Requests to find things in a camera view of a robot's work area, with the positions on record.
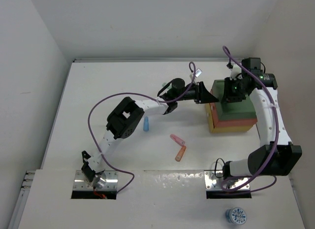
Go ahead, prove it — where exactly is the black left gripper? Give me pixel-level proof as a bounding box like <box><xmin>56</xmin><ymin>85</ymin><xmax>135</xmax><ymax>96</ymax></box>
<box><xmin>175</xmin><ymin>81</ymin><xmax>218</xmax><ymax>104</ymax></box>

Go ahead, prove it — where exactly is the pink highlighter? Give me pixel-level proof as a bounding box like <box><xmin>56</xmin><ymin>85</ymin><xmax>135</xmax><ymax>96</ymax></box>
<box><xmin>170</xmin><ymin>134</ymin><xmax>185</xmax><ymax>146</ymax></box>

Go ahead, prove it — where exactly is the orange highlighter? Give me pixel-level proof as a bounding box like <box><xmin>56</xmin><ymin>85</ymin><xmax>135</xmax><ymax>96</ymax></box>
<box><xmin>175</xmin><ymin>146</ymin><xmax>187</xmax><ymax>162</ymax></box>

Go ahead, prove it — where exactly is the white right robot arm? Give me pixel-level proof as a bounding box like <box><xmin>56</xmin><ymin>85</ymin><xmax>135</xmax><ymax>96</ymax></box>
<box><xmin>221</xmin><ymin>58</ymin><xmax>302</xmax><ymax>179</ymax></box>

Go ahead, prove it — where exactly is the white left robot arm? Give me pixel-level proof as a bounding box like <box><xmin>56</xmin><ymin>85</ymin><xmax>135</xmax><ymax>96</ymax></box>
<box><xmin>81</xmin><ymin>78</ymin><xmax>219</xmax><ymax>183</ymax></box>

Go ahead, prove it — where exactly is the stacked drawer cabinet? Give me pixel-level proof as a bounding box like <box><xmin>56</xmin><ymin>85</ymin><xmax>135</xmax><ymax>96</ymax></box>
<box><xmin>205</xmin><ymin>79</ymin><xmax>258</xmax><ymax>134</ymax></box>

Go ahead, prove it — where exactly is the blue patterned tape roll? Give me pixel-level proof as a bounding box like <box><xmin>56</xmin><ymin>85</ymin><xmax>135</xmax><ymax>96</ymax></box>
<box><xmin>225</xmin><ymin>207</ymin><xmax>247</xmax><ymax>225</ymax></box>

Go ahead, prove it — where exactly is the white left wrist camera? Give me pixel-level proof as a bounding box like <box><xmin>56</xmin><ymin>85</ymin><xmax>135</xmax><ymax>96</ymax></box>
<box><xmin>190</xmin><ymin>68</ymin><xmax>202</xmax><ymax>79</ymax></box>

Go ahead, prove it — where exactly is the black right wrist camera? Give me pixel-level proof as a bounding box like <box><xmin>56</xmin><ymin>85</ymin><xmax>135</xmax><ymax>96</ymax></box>
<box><xmin>241</xmin><ymin>57</ymin><xmax>261</xmax><ymax>71</ymax></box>

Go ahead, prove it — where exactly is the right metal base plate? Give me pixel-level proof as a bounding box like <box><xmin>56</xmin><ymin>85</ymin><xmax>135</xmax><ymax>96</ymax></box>
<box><xmin>204</xmin><ymin>170</ymin><xmax>248</xmax><ymax>192</ymax></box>

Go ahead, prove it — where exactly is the metal base plate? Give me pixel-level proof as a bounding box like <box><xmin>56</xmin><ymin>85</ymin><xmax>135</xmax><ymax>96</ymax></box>
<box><xmin>204</xmin><ymin>170</ymin><xmax>248</xmax><ymax>192</ymax></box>
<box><xmin>73</xmin><ymin>171</ymin><xmax>118</xmax><ymax>191</ymax></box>

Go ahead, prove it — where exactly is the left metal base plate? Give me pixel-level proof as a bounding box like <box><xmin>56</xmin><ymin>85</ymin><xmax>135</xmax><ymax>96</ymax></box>
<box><xmin>73</xmin><ymin>171</ymin><xmax>118</xmax><ymax>191</ymax></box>

